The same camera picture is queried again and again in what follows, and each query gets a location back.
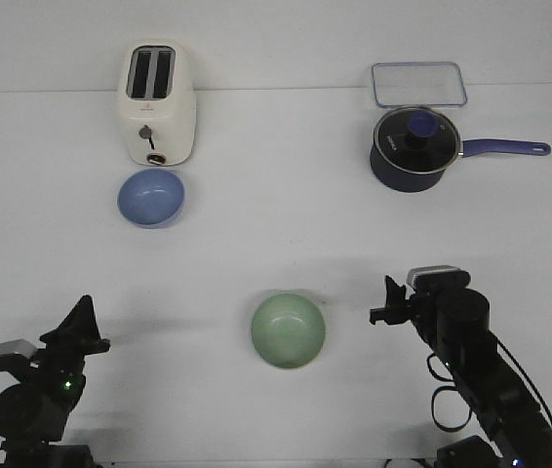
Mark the green bowl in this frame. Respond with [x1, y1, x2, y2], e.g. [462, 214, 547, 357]
[250, 292, 327, 370]

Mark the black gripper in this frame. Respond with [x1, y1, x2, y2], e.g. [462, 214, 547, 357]
[369, 275, 439, 332]
[26, 294, 110, 390]

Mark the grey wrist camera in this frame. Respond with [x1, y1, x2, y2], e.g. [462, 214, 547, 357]
[407, 265, 471, 293]
[0, 339, 37, 373]

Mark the blue bowl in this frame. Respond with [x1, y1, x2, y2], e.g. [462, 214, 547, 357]
[116, 169, 186, 228]

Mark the clear rectangular container lid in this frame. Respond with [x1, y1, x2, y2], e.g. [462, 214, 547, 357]
[371, 61, 468, 109]

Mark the glass pot lid blue knob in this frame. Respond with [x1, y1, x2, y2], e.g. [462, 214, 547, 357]
[374, 106, 460, 175]

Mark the cream two-slot toaster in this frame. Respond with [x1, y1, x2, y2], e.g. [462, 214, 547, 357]
[116, 40, 197, 167]

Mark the dark blue saucepan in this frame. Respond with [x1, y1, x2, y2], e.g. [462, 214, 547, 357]
[370, 138, 551, 193]

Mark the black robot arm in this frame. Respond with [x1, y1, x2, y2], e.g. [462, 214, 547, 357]
[0, 294, 110, 467]
[370, 265, 552, 467]

